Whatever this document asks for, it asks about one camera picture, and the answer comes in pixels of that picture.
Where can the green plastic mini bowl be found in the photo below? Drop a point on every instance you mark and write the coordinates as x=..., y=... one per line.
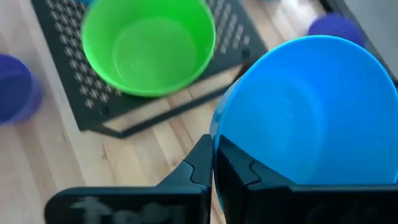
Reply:
x=149, y=56

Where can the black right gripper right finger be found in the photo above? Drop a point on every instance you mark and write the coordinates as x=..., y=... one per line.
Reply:
x=295, y=205

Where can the purple plastic mini bowl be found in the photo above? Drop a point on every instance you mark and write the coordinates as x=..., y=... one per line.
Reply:
x=15, y=90
x=335, y=26

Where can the black aluminium table frame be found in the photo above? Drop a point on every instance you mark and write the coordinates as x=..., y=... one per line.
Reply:
x=331, y=4

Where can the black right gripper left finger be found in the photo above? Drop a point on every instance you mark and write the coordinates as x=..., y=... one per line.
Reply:
x=124, y=208

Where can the black perforated metal stand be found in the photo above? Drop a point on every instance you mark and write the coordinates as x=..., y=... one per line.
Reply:
x=77, y=77

